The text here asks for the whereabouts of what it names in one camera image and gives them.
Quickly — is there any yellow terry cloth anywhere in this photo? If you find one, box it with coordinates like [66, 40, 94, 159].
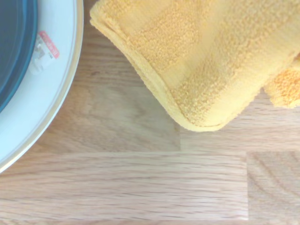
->
[90, 0, 300, 132]

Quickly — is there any white plate with tan rim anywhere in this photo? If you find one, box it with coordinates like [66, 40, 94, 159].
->
[0, 0, 84, 174]

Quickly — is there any red and white price sticker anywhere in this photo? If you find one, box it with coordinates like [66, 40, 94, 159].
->
[30, 30, 60, 75]

